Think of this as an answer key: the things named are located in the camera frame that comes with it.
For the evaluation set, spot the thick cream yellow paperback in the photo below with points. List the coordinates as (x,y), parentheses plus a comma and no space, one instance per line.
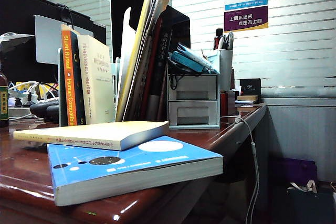
(92,132)

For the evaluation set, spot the blue paperback book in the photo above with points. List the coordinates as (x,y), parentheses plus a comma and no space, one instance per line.
(105,174)

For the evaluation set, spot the dark hardcover book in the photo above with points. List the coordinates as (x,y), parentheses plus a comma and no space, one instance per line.
(161,64)

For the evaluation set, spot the cream book with vertical text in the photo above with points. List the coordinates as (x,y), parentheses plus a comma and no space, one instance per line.
(97,82)

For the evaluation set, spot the orange spine hardcover book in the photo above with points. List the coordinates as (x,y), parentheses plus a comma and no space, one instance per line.
(68,77)

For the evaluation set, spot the white organizer drawer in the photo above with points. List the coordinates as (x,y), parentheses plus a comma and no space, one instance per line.
(193,85)
(193,112)

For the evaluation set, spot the white paper document stack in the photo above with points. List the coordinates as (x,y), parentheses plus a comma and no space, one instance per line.
(143,77)

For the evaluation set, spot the white blue mask pack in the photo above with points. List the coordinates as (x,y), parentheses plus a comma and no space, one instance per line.
(199,56)

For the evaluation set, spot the yellow folder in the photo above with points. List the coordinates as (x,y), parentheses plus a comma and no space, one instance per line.
(136,51)

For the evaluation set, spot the red wooden box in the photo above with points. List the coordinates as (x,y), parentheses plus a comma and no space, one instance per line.
(228,102)

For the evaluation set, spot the white plastic file board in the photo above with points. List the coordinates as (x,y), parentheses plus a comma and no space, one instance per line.
(127,51)

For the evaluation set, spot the white pen cup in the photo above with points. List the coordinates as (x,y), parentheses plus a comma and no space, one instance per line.
(225,69)

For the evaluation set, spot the red black pen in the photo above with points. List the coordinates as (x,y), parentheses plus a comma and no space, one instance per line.
(218,37)

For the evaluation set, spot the tan notebook stack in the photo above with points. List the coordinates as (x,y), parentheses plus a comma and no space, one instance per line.
(246,98)

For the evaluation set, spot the black card box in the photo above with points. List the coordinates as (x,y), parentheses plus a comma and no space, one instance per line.
(250,86)

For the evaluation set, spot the silver pen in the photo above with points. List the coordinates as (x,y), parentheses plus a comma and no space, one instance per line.
(229,40)

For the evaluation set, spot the black monitor with rounded corner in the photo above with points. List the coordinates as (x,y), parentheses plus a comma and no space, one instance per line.
(123,1)

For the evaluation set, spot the silver monitor stand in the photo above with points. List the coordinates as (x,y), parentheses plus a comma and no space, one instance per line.
(50,40)

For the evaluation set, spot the white power strip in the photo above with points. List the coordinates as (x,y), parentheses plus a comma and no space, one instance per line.
(29,98)

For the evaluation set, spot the purple bag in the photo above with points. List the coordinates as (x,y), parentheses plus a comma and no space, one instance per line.
(294,170)

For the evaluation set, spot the brown bottle green label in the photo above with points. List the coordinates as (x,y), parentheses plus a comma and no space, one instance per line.
(3,98)

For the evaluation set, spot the grey model jet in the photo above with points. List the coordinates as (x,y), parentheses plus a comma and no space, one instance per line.
(13,40)

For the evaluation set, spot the dark green paper bag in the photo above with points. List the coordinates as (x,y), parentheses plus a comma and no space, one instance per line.
(309,205)

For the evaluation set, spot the wide black computer monitor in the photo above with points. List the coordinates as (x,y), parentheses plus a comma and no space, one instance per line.
(15,6)

